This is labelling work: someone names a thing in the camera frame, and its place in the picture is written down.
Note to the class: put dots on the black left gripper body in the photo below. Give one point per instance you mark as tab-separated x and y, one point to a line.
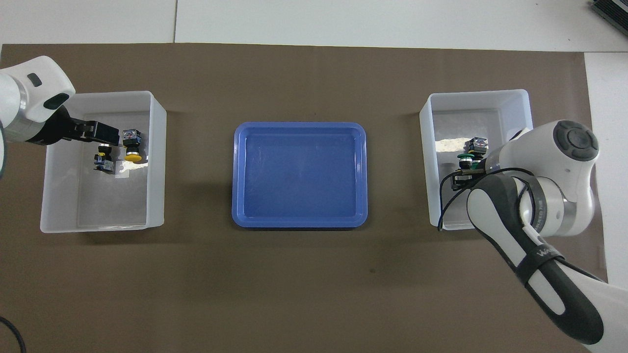
54	128

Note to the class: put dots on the green push button switch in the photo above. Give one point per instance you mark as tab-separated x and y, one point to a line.
478	144
465	157

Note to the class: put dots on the yellow push button switch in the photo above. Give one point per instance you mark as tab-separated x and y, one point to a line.
104	164
132	139

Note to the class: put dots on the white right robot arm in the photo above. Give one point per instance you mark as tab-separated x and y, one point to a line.
564	196

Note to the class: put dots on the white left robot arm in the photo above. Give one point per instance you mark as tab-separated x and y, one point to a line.
24	93

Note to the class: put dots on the translucent white plastic box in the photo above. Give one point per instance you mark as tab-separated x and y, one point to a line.
441	117
98	211

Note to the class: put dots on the blue plastic tray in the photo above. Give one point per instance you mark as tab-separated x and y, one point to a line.
299	176

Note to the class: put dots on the brown paper table mat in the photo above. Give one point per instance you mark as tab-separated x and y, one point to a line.
294	284

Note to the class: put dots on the grey ridged device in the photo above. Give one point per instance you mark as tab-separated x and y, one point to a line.
613	12

